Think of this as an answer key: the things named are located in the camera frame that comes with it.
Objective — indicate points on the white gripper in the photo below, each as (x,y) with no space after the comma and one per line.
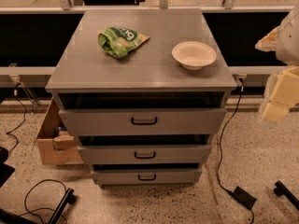
(289,44)

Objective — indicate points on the grey bottom drawer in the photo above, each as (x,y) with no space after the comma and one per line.
(146,177)

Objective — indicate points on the grey drawer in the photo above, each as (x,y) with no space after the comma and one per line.
(146,177)
(144,154)
(163,121)

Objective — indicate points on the grey drawer cabinet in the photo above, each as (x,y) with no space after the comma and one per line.
(147,78)

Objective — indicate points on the grey top drawer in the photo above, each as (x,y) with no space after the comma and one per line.
(163,121)

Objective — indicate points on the grey middle drawer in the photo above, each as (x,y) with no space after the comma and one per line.
(144,154)

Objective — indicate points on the white paper bowl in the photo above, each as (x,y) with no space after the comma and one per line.
(194,55)

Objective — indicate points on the black stand leg right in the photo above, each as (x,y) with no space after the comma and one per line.
(281,190)

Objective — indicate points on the black stand leg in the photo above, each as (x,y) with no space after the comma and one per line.
(281,190)
(69,198)

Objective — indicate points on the black power adapter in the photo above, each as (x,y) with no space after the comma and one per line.
(244,198)

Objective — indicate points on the green chip bag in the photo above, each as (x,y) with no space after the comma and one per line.
(118,42)

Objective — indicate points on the cardboard box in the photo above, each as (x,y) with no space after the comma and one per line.
(55,145)

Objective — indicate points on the black stand leg left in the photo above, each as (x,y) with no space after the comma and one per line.
(69,198)

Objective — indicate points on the black object left edge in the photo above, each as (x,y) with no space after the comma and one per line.
(5,170)

